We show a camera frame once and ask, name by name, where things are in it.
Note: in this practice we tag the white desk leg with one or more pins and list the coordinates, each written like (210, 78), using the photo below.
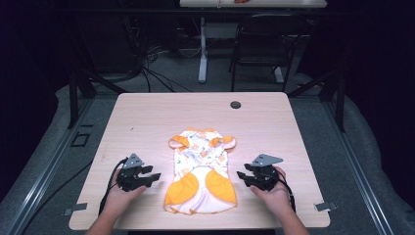
(203, 55)

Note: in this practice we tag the white desk foot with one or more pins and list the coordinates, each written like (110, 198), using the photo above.
(279, 75)

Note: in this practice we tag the light background desk top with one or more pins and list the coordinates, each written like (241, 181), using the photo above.
(277, 3)

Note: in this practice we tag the orange and white baby romper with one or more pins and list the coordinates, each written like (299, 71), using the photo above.
(200, 169)

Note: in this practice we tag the black chair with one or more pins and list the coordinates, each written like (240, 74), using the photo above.
(270, 39)

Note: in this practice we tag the grey tape strip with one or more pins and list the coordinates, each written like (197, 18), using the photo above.
(325, 206)
(75, 208)

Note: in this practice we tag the person's right hand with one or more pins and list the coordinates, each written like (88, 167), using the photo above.
(277, 199)

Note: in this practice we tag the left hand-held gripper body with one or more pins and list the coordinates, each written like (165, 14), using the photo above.
(130, 178)

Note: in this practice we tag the black metal frame stand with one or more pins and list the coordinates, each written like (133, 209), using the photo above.
(73, 98)
(341, 104)

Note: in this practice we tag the aluminium floor rail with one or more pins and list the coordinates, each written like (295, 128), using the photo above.
(362, 176)
(42, 176)

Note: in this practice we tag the person's left hand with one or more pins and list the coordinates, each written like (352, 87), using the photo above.
(117, 200)

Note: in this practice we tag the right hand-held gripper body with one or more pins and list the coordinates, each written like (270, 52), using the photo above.
(266, 178)

